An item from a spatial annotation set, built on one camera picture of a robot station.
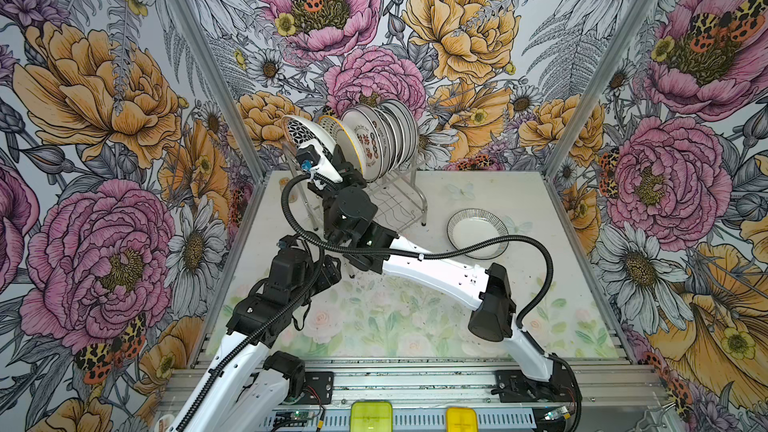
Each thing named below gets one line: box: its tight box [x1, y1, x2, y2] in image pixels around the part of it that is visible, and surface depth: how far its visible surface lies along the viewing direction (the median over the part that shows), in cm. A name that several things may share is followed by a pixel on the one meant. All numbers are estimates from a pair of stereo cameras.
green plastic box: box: [350, 401, 394, 432], surface depth 71 cm
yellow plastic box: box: [446, 407, 479, 432], surface depth 71 cm
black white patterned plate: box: [282, 115, 343, 181], surface depth 62 cm
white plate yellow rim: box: [318, 116, 363, 175], surface depth 69 cm
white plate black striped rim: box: [447, 208, 509, 261], surface depth 107 cm
